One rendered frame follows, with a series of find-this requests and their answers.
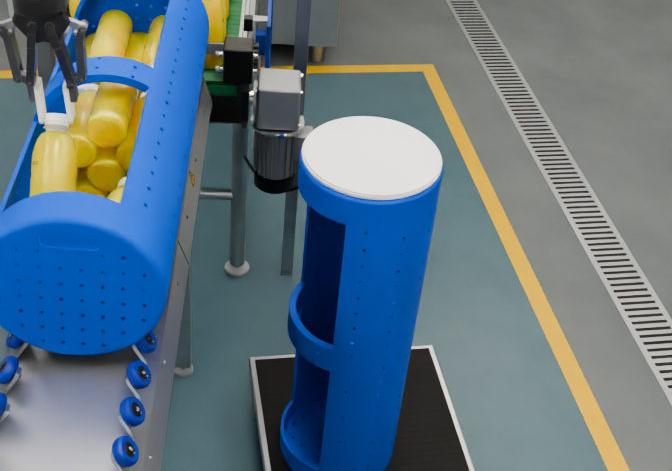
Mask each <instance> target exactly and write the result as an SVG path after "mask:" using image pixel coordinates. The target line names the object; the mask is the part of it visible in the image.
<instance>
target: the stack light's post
mask: <svg viewBox="0 0 672 471"><path fill-rule="evenodd" d="M311 5H312V0H297V10H296V26H295V43H294V59H293V70H300V71H301V74H303V77H302V92H303V94H302V107H301V115H302V116H303V118H304V103H305V89H306V75H307V61H308V47H309V33H310V19H311ZM298 171H299V161H297V169H296V176H295V185H294V187H296V186H298ZM297 202H298V189H297V190H294V191H290V192H285V207H284V223H283V240H282V256H281V267H280V275H293V259H294V245H295V230H296V216H297Z"/></svg>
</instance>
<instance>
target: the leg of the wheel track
mask: <svg viewBox="0 0 672 471"><path fill-rule="evenodd" d="M191 362H192V305H191V254H190V262H189V270H188V276H187V283H186V290H185V297H184V305H183V312H182V319H181V326H180V333H179V340H178V348H177V355H176V362H175V369H174V374H175V375H176V376H178V377H182V378H183V377H188V376H190V375H191V374H192V373H193V365H192V364H191Z"/></svg>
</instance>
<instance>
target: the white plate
mask: <svg viewBox="0 0 672 471"><path fill-rule="evenodd" d="M302 159H303V162H304V165H305V167H306V168H307V170H308V171H309V172H310V174H311V175H312V176H313V177H314V178H315V179H317V180H318V181H319V182H321V183H322V184H324V185H325V186H327V187H329V188H331V189H333V190H335V191H337V192H340V193H342V194H345V195H348V196H352V197H356V198H362V199H369V200H394V199H400V198H405V197H409V196H412V195H415V194H417V193H420V192H422V191H424V190H425V189H427V188H429V187H430V186H431V185H432V184H433V183H434V182H435V181H436V180H437V179H438V177H439V175H440V173H441V169H442V157H441V154H440V152H439V150H438V148H437V147H436V145H435V144H434V143H433V142H432V141H431V140H430V139H429V138H428V137H427V136H426V135H424V134H423V133H421V132H420V131H418V130H417V129H415V128H413V127H411V126H409V125H406V124H404V123H401V122H398V121H394V120H390V119H386V118H380V117H371V116H354V117H345V118H340V119H336V120H333V121H330V122H327V123H325V124H323V125H321V126H319V127H317V128H316V129H314V130H313V131H312V132H311V133H310V134H309V135H308V136H307V137H306V139H305V141H304V143H303V147H302Z"/></svg>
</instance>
